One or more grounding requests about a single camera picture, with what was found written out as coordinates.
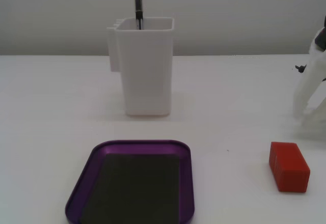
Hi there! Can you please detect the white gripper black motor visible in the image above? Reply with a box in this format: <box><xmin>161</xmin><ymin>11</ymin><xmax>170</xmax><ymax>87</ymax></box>
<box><xmin>292</xmin><ymin>15</ymin><xmax>326</xmax><ymax>119</ymax></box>

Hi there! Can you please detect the white plastic pen holder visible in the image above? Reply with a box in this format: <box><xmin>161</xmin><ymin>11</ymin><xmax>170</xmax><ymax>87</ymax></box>
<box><xmin>106</xmin><ymin>17</ymin><xmax>175</xmax><ymax>118</ymax></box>

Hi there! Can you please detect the black ballpoint pen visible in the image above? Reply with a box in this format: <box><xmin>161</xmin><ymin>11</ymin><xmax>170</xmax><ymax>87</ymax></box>
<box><xmin>134</xmin><ymin>0</ymin><xmax>145</xmax><ymax>31</ymax></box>

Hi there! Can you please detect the purple shallow tray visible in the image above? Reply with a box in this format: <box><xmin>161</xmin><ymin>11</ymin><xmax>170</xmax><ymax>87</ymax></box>
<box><xmin>65</xmin><ymin>139</ymin><xmax>196</xmax><ymax>224</ymax></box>

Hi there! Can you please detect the red rectangular cube block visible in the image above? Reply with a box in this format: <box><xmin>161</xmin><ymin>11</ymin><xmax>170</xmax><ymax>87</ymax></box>
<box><xmin>268</xmin><ymin>141</ymin><xmax>311</xmax><ymax>193</ymax></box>

